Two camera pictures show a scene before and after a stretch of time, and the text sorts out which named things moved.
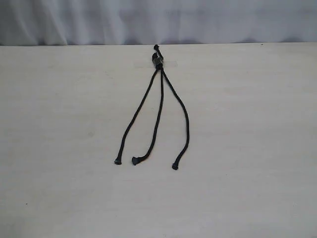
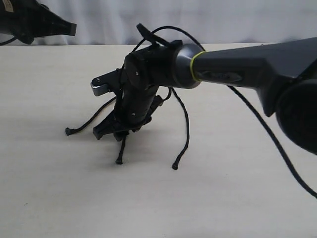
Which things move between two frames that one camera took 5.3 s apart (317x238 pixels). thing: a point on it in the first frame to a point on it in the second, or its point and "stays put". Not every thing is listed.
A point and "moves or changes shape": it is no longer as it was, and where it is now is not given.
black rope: (137, 160) to (119, 160)
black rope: (118, 160) moves or changes shape
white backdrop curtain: (66, 23) stays put
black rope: (176, 165) stays put
